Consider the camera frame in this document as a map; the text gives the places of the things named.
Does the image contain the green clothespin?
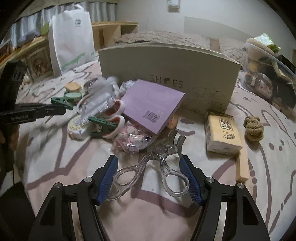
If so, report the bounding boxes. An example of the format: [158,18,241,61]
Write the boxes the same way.
[51,97,74,110]
[88,116,117,138]

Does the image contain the green round tape measure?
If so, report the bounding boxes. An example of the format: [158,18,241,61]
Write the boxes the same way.
[64,92,82,103]

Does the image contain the clear eyelash curler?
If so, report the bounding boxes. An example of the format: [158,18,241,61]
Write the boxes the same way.
[107,130,190,201]

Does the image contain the wooden oval box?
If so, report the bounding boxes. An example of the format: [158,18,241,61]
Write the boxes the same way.
[65,82,82,93]

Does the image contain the round white tin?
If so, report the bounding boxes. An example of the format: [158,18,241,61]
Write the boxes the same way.
[67,115,93,141]

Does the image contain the wooden stick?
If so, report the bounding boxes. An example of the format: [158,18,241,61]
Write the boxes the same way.
[235,147,249,183]

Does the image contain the white paper shopping bag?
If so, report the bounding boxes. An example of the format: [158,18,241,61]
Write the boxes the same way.
[48,4,95,77]

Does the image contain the red white tape rolls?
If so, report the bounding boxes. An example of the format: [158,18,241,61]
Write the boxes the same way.
[102,99,125,139]

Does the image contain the yellow tissue pack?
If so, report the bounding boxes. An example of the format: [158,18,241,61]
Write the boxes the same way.
[204,109,243,156]

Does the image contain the pink candy bag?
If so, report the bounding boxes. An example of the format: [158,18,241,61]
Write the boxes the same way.
[111,120,156,154]

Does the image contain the wooden bedside shelf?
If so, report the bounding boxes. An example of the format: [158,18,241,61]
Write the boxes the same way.
[92,22,138,51]

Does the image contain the purple book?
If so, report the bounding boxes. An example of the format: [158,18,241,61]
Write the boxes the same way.
[121,79,185,135]

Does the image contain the bed pillow left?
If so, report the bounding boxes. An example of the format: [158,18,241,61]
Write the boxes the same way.
[114,31,210,50]

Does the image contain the bed pillow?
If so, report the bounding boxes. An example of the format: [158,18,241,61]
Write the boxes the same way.
[219,38,245,65]
[114,31,210,50]

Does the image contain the grey shoe box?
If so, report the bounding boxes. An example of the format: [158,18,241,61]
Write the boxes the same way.
[98,43,241,114]

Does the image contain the clear plastic storage bin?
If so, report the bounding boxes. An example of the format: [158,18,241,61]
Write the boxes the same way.
[243,38,295,115]

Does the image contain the bed pillow right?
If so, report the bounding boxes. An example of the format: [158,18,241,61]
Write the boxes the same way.
[219,38,245,65]

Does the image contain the rope knot ball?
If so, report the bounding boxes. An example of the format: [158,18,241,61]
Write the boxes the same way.
[243,116,264,143]

